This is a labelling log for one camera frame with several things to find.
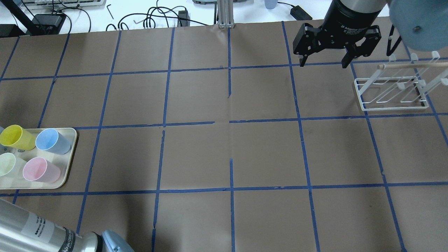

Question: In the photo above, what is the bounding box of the black monitor stand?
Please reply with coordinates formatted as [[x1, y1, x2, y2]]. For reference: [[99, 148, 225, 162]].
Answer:
[[1, 0, 72, 36]]

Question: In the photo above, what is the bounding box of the white wire cup rack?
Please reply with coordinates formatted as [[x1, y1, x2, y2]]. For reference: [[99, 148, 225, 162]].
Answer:
[[353, 51, 447, 111]]

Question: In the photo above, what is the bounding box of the black power adapter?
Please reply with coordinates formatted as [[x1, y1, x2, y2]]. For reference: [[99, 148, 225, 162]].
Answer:
[[290, 5, 313, 21]]

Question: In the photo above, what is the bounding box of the beige plastic tray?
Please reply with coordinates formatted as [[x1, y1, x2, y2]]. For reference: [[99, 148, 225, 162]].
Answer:
[[0, 128, 78, 190]]

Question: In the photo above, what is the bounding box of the blue cup on desk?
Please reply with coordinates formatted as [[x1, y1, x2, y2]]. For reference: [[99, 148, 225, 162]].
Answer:
[[264, 0, 278, 10]]

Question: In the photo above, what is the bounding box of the pink plastic cup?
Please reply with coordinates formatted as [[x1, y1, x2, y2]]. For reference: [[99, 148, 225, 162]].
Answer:
[[23, 157, 61, 182]]

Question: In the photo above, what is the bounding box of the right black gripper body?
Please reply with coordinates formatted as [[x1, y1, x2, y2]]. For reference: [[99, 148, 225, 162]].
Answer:
[[293, 0, 382, 56]]

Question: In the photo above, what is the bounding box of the cream white plastic cup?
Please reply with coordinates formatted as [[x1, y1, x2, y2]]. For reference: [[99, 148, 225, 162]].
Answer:
[[0, 153, 27, 179]]

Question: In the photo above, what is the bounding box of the blue cup top of tray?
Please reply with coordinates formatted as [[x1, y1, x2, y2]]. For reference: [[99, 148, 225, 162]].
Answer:
[[35, 128, 71, 155]]

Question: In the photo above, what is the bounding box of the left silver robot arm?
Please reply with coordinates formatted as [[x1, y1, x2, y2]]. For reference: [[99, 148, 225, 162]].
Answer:
[[0, 200, 134, 252]]

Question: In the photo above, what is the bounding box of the aluminium frame post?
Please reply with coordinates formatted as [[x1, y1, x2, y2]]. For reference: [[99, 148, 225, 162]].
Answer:
[[217, 0, 235, 28]]

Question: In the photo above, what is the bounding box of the yellow plastic cup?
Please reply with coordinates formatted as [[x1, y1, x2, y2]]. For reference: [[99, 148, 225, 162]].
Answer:
[[0, 125, 36, 151]]

